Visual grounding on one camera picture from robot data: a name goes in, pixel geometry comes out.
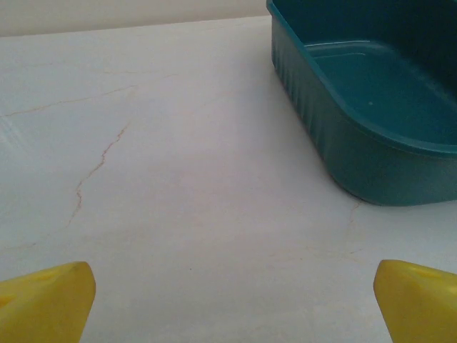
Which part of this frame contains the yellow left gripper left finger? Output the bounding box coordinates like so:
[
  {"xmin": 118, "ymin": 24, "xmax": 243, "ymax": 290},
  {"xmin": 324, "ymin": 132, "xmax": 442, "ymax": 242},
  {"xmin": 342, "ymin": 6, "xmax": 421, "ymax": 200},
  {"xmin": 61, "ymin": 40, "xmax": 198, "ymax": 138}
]
[{"xmin": 0, "ymin": 261, "xmax": 97, "ymax": 343}]

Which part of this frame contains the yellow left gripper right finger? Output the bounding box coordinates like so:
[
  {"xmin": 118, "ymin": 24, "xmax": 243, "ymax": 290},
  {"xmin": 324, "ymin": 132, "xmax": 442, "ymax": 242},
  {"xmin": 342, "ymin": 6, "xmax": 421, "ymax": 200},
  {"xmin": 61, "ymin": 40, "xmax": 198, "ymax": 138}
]
[{"xmin": 373, "ymin": 259, "xmax": 457, "ymax": 343}]

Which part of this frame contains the teal plastic bin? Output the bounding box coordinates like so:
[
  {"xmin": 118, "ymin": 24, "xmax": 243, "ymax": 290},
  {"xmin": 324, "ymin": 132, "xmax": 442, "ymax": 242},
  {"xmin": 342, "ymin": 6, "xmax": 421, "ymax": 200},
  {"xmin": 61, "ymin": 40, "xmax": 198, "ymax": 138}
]
[{"xmin": 266, "ymin": 0, "xmax": 457, "ymax": 207}]

